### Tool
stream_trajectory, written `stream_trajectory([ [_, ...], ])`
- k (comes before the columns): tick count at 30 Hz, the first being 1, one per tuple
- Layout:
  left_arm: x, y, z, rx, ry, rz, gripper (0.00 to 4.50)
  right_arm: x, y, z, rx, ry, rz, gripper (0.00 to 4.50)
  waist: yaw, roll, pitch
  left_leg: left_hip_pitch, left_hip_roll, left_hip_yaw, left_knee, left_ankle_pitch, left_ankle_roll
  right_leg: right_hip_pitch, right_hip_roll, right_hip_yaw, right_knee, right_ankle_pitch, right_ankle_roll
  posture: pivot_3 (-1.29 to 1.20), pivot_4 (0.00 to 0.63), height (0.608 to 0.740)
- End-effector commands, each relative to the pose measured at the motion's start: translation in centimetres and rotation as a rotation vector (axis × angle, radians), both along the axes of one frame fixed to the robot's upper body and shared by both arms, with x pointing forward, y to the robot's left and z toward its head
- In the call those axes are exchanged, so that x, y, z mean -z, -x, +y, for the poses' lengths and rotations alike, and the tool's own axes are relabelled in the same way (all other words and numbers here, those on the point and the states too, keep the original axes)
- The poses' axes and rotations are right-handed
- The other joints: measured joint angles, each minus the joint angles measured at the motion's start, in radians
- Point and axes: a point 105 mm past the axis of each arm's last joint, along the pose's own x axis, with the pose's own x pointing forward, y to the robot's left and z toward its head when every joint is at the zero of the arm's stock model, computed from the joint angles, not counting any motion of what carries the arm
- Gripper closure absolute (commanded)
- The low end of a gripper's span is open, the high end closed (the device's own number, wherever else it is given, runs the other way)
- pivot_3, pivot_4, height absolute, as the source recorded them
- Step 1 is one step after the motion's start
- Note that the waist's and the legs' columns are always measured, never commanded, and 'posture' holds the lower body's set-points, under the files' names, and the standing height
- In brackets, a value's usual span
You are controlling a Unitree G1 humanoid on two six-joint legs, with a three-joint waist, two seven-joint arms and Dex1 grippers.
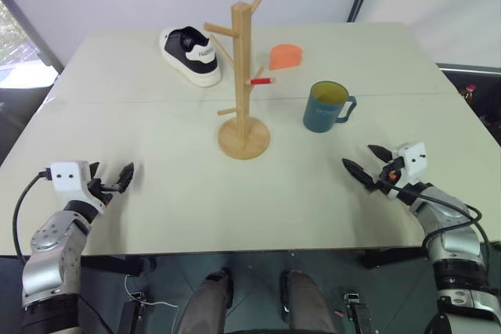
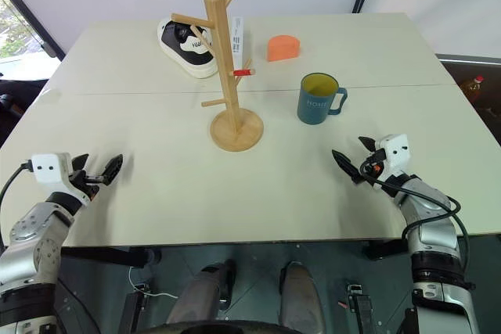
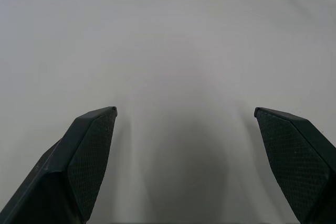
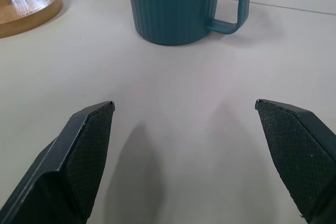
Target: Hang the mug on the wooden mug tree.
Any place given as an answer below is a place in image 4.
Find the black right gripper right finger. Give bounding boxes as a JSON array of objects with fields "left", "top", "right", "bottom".
[{"left": 255, "top": 99, "right": 336, "bottom": 224}]

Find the round wooden stand base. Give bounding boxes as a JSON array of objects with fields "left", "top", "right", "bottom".
[{"left": 0, "top": 0, "right": 64, "bottom": 39}]

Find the teal ribbed mug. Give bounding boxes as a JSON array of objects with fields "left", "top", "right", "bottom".
[{"left": 125, "top": 0, "right": 255, "bottom": 46}]

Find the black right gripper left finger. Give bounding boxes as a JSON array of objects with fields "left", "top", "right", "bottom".
[{"left": 0, "top": 101, "right": 116, "bottom": 224}]

